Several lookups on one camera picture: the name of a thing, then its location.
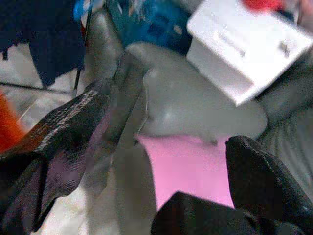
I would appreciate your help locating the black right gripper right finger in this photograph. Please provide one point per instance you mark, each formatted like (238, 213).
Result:
(266, 181)

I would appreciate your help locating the red cloth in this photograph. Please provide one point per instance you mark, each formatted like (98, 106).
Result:
(259, 3)

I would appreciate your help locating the blue hard suitcase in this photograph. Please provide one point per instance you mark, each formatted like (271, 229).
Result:
(156, 27)

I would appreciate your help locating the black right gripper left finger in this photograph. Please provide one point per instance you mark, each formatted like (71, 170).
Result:
(53, 137)

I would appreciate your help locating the grey green leather sofa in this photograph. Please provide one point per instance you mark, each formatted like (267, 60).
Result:
(195, 105)

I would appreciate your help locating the navy blue garment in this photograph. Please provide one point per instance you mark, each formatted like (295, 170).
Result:
(49, 36)

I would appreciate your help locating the pink foam mat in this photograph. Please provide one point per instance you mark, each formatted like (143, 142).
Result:
(188, 166)

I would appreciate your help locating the blue plastic hanger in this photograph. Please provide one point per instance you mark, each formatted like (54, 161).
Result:
(78, 9)

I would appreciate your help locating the white drawer cabinet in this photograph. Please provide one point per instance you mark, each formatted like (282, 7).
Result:
(244, 49)

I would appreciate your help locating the orange garment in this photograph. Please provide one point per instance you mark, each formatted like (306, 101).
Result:
(8, 122)

